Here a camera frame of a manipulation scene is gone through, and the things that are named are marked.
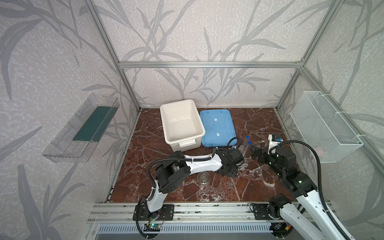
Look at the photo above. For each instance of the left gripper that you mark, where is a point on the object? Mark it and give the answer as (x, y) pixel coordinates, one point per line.
(235, 159)

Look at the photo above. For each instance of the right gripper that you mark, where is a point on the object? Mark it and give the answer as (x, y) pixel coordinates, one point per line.
(261, 154)

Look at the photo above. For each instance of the clear test tube rack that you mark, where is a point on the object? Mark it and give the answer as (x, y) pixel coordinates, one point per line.
(242, 162)

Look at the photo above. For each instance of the blue-capped test tube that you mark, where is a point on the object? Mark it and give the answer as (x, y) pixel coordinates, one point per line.
(246, 139)
(246, 148)

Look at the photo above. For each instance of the white plastic bin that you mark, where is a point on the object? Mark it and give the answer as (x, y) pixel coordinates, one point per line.
(182, 125)

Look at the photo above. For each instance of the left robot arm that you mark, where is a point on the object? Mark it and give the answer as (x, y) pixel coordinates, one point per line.
(168, 174)

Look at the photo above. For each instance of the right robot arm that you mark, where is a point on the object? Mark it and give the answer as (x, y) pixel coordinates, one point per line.
(325, 224)

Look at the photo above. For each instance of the blue plastic lid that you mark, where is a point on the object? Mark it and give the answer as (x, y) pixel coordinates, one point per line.
(219, 128)

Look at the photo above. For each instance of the glass petri dish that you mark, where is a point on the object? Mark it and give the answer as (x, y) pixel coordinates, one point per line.
(204, 178)

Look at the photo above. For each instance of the green circuit board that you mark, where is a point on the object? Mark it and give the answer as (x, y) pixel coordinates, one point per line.
(152, 227)

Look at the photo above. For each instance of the white wire basket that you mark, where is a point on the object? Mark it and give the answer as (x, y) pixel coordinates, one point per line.
(324, 128)

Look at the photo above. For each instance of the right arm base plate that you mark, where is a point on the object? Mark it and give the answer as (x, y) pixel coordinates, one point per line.
(262, 212)

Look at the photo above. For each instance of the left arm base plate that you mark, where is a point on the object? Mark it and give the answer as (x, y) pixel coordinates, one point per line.
(142, 213)

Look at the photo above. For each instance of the aluminium front rail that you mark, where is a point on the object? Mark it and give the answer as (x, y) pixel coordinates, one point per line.
(184, 212)

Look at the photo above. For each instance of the clear wall shelf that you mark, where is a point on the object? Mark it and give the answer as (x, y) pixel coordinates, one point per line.
(79, 138)

